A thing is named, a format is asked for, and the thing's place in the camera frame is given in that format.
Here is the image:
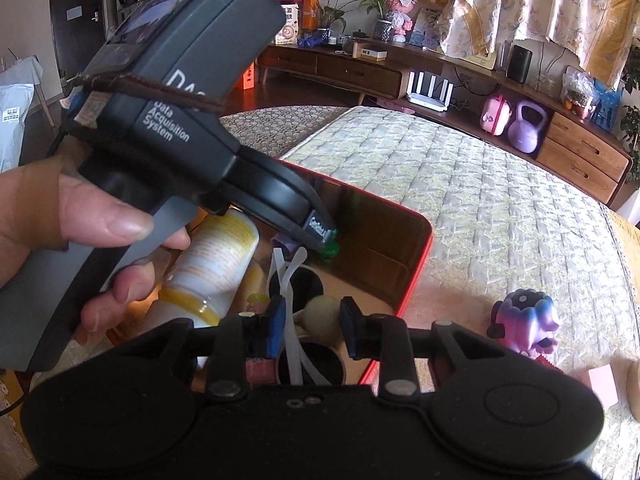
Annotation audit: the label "person's left hand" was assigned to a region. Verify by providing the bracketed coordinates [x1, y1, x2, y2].
[0, 162, 192, 346]

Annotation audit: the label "floral yellow sheet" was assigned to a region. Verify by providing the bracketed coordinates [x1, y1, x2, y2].
[435, 0, 640, 92]

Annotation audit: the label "small white yellow box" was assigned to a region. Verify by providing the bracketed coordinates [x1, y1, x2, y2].
[352, 42, 388, 62]

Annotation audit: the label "dark wooden door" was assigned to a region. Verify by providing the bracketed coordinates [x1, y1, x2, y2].
[49, 0, 106, 81]

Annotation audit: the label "cream ball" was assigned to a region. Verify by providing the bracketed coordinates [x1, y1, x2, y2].
[303, 296, 343, 339]

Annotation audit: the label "brown cord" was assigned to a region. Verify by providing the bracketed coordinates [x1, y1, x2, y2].
[70, 73, 227, 112]

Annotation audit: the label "purple toy figure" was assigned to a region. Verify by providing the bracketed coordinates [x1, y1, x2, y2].
[487, 288, 561, 359]

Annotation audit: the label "small green plant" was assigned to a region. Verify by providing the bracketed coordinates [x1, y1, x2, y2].
[315, 0, 358, 43]

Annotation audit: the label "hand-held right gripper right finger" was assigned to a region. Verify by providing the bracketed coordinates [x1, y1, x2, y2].
[339, 296, 483, 403]

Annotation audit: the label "wooden media cabinet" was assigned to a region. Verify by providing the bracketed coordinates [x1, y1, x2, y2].
[257, 35, 633, 196]

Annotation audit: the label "beige lace tablecloth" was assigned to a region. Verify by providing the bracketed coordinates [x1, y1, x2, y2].
[220, 105, 351, 158]

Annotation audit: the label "red gift box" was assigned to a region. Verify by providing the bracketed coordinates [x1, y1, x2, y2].
[277, 0, 321, 33]

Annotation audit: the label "printed snack bag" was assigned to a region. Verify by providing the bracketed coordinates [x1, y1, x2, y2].
[274, 4, 301, 46]

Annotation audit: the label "pink small case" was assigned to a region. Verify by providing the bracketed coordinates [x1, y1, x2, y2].
[479, 92, 513, 136]

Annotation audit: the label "cream quilted mat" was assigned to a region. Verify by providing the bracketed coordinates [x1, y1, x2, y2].
[277, 105, 640, 477]

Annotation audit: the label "white router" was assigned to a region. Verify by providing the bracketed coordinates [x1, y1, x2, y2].
[406, 71, 455, 112]

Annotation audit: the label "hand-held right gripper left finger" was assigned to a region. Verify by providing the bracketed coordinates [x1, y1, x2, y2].
[145, 295, 288, 403]

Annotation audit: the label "blue photo card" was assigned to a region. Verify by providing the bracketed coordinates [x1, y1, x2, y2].
[590, 77, 623, 131]

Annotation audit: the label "purple small block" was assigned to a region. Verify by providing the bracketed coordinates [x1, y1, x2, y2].
[272, 234, 302, 257]

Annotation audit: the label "white parcel bag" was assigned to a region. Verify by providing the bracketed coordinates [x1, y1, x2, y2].
[0, 57, 42, 173]

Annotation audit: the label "pink plush doll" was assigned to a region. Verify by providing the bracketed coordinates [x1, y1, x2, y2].
[385, 0, 426, 43]

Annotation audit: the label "light wooden drawer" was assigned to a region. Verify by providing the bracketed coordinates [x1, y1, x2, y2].
[537, 137, 623, 196]
[545, 110, 632, 181]

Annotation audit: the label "purple kettlebell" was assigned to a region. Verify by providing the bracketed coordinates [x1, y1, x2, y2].
[507, 99, 550, 153]

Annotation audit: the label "framed picture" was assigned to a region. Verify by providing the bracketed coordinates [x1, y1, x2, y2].
[410, 7, 443, 51]

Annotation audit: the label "white yellow bottle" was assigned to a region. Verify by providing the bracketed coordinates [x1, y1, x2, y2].
[145, 208, 261, 329]

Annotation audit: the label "red tin box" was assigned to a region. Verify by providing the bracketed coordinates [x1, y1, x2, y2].
[100, 157, 433, 387]

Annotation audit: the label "yellow tablecloth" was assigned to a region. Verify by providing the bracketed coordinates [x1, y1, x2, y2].
[604, 204, 640, 243]

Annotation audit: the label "clear plastic bag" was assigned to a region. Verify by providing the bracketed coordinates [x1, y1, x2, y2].
[561, 66, 596, 116]

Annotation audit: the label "black speaker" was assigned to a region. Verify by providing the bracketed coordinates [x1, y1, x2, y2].
[507, 45, 534, 84]

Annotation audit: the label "white sunglasses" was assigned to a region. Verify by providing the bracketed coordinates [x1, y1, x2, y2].
[267, 247, 347, 387]

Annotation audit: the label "pink sticky note pad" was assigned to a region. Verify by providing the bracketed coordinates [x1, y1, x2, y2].
[587, 364, 621, 409]

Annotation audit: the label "potted tree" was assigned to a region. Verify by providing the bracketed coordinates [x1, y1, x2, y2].
[620, 45, 640, 186]

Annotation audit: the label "plant in patterned pot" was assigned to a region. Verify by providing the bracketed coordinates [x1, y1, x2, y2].
[357, 0, 396, 41]

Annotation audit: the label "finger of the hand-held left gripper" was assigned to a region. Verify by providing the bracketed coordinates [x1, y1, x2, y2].
[277, 206, 338, 253]

